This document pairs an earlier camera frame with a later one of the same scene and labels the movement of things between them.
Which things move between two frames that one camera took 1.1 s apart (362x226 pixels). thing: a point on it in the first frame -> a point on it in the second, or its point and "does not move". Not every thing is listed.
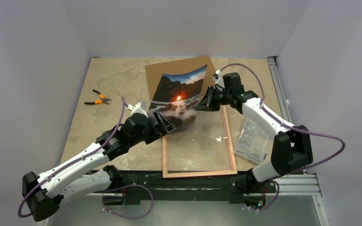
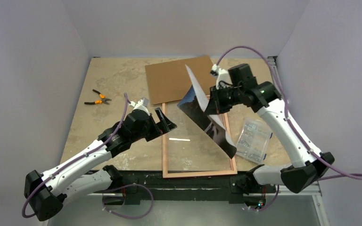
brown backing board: x=153 y=73 does not move
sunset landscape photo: x=176 y=96 -> x=193 y=107
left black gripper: x=156 y=133 does not move
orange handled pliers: x=103 y=98 does not move
